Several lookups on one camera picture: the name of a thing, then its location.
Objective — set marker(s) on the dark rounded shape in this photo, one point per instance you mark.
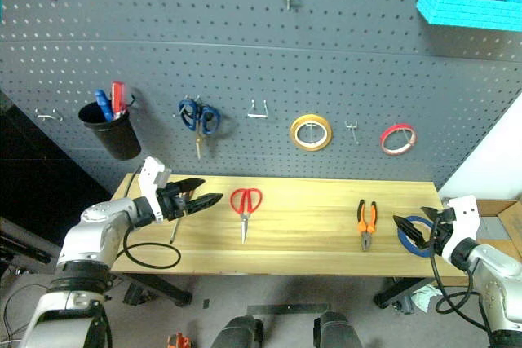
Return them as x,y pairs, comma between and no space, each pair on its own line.
238,333
336,331

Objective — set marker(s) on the orange floor object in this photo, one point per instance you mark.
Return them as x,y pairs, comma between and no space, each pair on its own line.
178,341

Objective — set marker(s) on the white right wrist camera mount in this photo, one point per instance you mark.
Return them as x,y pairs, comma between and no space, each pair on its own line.
465,221

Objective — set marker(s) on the brown cardboard box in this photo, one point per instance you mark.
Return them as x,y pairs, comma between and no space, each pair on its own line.
499,205

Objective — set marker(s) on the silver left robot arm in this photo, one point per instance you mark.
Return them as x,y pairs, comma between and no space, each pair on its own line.
98,225

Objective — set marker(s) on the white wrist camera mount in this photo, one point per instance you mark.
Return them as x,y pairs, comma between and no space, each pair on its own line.
465,221
149,173

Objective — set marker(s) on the grey metal floor bracket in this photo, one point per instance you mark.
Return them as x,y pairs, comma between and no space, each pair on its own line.
285,309

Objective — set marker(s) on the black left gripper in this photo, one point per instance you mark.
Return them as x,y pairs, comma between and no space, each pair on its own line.
173,201

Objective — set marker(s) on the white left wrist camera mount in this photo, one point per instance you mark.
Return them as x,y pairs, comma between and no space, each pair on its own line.
149,173

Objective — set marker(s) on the red utility knife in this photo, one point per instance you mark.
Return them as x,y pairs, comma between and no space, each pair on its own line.
118,97

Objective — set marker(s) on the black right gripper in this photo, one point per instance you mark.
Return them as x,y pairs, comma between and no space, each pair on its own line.
442,230

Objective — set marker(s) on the crumpled pale green cloth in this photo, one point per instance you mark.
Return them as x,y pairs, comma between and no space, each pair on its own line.
424,299

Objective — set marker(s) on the blue tape roll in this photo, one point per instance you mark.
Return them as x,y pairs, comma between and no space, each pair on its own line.
403,240

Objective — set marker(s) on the red tape roll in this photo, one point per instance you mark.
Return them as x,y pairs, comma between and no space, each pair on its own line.
387,144

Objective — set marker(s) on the black plastic cup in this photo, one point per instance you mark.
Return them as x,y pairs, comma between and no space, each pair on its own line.
118,140

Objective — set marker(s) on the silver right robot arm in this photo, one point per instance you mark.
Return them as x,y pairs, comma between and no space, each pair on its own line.
495,278

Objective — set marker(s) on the cyan plastic basket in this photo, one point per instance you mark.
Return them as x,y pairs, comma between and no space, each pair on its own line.
456,11

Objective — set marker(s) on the yellow tape roll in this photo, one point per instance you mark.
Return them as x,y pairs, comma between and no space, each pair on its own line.
295,138

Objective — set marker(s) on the wide metal loop hook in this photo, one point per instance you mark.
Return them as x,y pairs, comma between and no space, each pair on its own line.
257,115

